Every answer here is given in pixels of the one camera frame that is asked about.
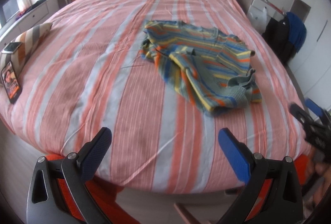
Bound pink striped bed cover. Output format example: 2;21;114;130
1;0;310;194

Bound colourful striped knit sweater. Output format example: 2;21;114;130
140;20;262;116

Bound white wardrobe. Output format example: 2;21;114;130
289;0;330;110

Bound black clothes on chair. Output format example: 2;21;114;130
262;17;296;65

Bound blue cloth on chair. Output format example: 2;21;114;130
286;12;307;53

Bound chevron striped pillow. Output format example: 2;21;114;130
1;23;53;76

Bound white drawer cabinet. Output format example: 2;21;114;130
0;1;49;49

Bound white plastic bag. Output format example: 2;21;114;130
247;6;268;34

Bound person's right hand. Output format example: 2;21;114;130
306;147;330;185

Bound silver smartphone on pillow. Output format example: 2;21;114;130
1;42;23;54

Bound smartphone with lit screen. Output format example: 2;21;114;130
1;61;22;104

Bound white bedside desk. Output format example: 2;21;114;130
238;0;286;24

